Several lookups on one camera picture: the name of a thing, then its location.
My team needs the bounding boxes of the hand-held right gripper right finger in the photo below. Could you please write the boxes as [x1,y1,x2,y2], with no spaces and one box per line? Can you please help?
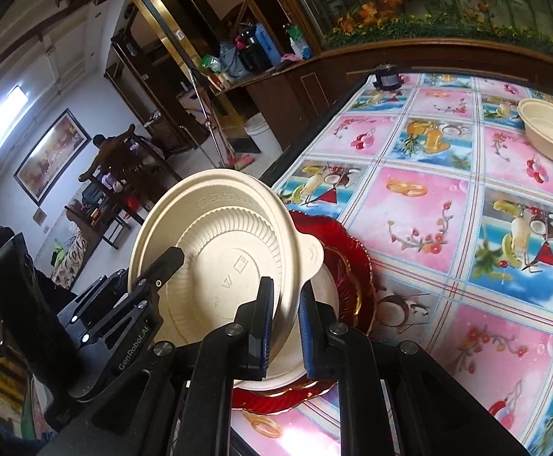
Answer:
[298,281,529,456]

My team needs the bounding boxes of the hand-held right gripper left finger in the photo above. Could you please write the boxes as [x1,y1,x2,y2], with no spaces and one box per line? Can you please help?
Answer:
[91,275,277,456]

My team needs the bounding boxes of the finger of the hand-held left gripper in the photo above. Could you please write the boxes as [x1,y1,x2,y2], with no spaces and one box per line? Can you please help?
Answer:
[68,247,185,402]
[58,268,132,338]

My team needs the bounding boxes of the beige disposable bowl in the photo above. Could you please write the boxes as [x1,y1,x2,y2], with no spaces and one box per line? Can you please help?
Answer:
[517,98,553,165]
[128,168,325,381]
[231,266,343,390]

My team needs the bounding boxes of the small red ribbed plate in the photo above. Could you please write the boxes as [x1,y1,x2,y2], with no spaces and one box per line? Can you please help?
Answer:
[258,244,367,397]

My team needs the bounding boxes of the large red ribbed plate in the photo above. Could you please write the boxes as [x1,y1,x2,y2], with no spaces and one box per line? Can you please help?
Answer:
[229,209,378,415]

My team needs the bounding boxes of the wooden armchair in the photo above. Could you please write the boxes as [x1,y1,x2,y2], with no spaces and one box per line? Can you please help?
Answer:
[79,123,173,248]

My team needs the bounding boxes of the white plastic bucket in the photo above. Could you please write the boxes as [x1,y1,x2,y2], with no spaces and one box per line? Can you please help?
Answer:
[244,114,277,153]

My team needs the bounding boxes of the printed fruit tablecloth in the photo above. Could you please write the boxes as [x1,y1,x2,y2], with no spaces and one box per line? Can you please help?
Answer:
[229,71,553,456]

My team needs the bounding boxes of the ceiling light panel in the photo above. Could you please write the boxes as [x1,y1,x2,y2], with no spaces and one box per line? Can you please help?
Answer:
[0,85,28,153]

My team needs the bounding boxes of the grey bag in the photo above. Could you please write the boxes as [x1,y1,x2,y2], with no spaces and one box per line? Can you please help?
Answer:
[218,43,246,79]

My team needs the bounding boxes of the black kettle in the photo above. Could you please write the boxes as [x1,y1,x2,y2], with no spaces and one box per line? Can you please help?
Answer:
[236,33,261,72]

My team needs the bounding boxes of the wooden cabinet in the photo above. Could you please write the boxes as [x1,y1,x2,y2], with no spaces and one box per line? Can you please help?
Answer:
[210,38,553,153]

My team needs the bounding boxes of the blue water bottle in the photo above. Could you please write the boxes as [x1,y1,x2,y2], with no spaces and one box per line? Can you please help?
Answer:
[253,23,277,65]

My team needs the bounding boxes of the green spray bottle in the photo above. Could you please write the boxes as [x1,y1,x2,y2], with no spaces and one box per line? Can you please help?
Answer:
[286,24,311,60]

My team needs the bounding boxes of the small black motor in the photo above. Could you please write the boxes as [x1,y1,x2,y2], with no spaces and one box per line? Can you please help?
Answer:
[371,64,403,90]

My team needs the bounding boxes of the framed wall picture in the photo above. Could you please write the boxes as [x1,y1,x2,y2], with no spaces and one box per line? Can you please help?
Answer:
[13,108,92,206]

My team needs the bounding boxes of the mop with metal handle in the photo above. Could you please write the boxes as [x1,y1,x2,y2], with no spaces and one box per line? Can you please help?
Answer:
[188,69,256,172]

